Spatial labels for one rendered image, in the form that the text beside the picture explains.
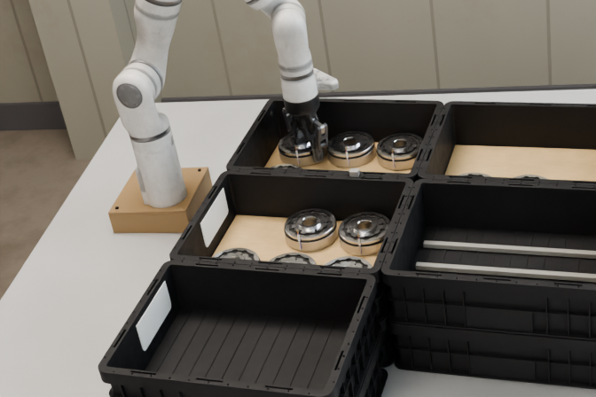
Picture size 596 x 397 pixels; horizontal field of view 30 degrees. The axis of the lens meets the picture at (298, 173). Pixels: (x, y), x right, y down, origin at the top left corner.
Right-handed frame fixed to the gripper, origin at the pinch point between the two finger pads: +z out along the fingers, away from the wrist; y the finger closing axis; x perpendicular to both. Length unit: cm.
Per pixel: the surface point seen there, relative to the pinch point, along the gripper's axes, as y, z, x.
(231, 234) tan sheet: 11.0, 2.2, -27.9
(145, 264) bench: -10.9, 15.2, -39.1
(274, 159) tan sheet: -6.0, 2.2, -5.7
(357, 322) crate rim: 61, -8, -33
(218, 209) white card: 10.1, -4.2, -29.2
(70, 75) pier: -182, 49, 14
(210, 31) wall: -164, 46, 65
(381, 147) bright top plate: 12.0, -0.7, 10.7
